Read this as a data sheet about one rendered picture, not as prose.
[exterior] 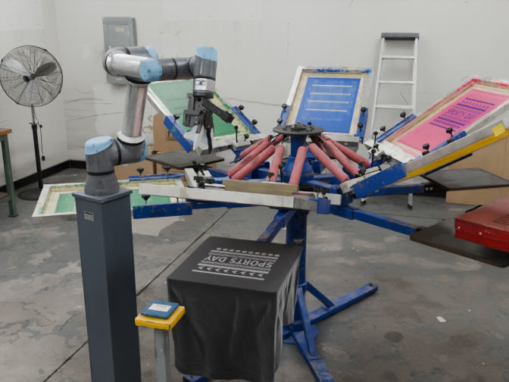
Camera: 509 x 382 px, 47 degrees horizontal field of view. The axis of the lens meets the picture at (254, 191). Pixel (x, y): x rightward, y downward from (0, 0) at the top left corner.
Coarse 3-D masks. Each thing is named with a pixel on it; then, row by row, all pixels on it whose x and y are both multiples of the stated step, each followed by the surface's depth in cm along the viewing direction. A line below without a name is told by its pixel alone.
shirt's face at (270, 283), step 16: (208, 240) 268; (224, 240) 268; (240, 240) 268; (192, 256) 250; (288, 256) 250; (176, 272) 234; (192, 272) 234; (272, 272) 234; (256, 288) 221; (272, 288) 221
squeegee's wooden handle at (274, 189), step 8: (224, 184) 271; (232, 184) 270; (240, 184) 269; (248, 184) 268; (256, 184) 267; (264, 184) 266; (272, 184) 265; (280, 184) 264; (288, 184) 263; (240, 192) 269; (248, 192) 267; (256, 192) 266; (264, 192) 265; (272, 192) 264; (280, 192) 263; (288, 192) 262
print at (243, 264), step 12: (216, 252) 254; (228, 252) 254; (240, 252) 254; (252, 252) 254; (264, 252) 254; (204, 264) 242; (216, 264) 242; (228, 264) 242; (240, 264) 242; (252, 264) 242; (264, 264) 242; (240, 276) 231; (252, 276) 231; (264, 276) 231
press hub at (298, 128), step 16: (288, 128) 339; (304, 128) 335; (320, 128) 339; (304, 144) 338; (288, 160) 343; (304, 160) 339; (288, 176) 338; (304, 176) 337; (288, 224) 351; (304, 224) 350; (288, 240) 354; (304, 240) 353; (304, 256) 357; (304, 272) 360; (304, 288) 361
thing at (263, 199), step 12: (144, 192) 216; (156, 192) 215; (168, 192) 213; (180, 192) 212; (192, 192) 211; (204, 192) 210; (216, 192) 208; (228, 192) 207; (252, 204) 206; (264, 204) 203; (276, 204) 202; (288, 204) 201; (300, 204) 212; (312, 204) 236
